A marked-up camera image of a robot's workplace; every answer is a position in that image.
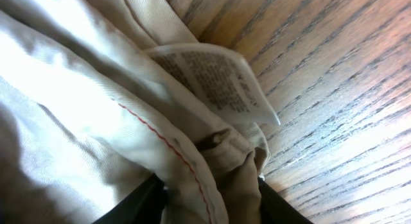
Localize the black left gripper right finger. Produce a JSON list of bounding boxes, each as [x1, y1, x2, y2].
[[258, 178, 313, 224]]

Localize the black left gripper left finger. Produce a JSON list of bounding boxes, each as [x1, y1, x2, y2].
[[93, 175, 167, 224]]

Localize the beige cargo shorts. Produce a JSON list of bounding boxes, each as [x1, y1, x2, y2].
[[1, 0, 278, 223]]

